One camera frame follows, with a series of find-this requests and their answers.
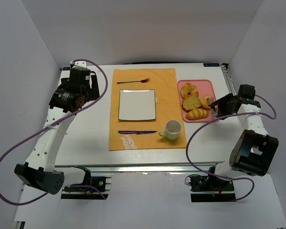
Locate glazed ring donut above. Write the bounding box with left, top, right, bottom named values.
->
left=200, top=95, right=214, bottom=109

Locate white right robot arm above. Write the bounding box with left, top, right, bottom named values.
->
left=206, top=84, right=279, bottom=180

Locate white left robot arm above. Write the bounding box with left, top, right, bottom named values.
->
left=14, top=61, right=100, bottom=195

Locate striped bread roll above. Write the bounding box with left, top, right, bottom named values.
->
left=186, top=108, right=209, bottom=120

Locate seeded bread slice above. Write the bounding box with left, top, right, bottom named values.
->
left=182, top=96, right=201, bottom=112

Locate pink plastic tray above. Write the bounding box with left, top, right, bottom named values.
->
left=177, top=79, right=216, bottom=123

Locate golden croissant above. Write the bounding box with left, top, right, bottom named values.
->
left=180, top=83, right=199, bottom=99

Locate white square plate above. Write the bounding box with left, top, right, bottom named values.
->
left=118, top=89, right=156, bottom=121

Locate pale green mug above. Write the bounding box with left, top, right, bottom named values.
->
left=158, top=120, right=182, bottom=140

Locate dark metal fork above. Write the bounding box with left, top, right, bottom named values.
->
left=117, top=78, right=150, bottom=84

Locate dark metal knife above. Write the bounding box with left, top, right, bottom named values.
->
left=118, top=131, right=157, bottom=135

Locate orange cloth placemat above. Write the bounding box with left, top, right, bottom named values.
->
left=109, top=68, right=186, bottom=151

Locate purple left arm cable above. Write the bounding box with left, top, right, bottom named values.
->
left=0, top=58, right=109, bottom=206

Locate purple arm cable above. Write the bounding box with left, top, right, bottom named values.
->
left=0, top=58, right=109, bottom=206
left=185, top=94, right=277, bottom=201

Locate aluminium table side rail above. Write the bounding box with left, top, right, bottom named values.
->
left=220, top=63, right=237, bottom=95

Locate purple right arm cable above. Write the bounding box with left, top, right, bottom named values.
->
left=185, top=94, right=277, bottom=201

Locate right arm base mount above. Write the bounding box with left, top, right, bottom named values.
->
left=184, top=174, right=236, bottom=203

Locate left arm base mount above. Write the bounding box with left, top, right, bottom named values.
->
left=61, top=166, right=110, bottom=200

